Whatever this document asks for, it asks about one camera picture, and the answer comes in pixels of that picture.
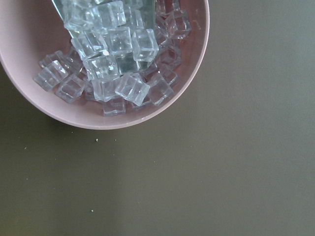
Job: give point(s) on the metal ice scoop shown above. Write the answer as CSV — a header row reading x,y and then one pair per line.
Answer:
x,y
122,31

